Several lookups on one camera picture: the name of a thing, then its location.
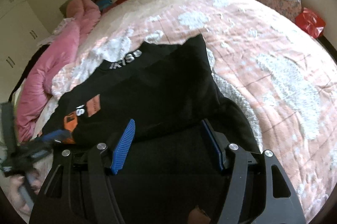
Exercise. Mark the person's right hand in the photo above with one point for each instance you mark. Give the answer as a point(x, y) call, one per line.
point(197, 216)

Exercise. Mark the red plastic bag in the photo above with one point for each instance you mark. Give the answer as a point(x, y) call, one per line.
point(309, 22)

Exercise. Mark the floral storage box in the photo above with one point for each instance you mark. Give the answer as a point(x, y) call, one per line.
point(281, 9)

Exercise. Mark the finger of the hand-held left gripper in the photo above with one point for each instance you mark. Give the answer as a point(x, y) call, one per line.
point(56, 137)

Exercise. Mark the person's left hand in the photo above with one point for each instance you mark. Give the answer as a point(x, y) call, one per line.
point(18, 189)

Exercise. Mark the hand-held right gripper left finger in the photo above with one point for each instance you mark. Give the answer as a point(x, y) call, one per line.
point(123, 145)

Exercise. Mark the cream wardrobe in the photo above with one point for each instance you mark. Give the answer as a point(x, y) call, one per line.
point(15, 29)

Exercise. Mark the black printed garment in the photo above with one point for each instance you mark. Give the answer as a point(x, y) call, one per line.
point(158, 82)

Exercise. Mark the white lace cloth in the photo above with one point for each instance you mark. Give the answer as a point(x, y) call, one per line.
point(60, 29)

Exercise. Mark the pink white tufted bed blanket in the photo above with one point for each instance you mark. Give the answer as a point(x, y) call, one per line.
point(263, 42)

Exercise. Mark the pink quilt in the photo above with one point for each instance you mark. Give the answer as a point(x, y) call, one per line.
point(52, 63)

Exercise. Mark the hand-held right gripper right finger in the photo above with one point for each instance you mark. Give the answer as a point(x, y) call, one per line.
point(210, 139)

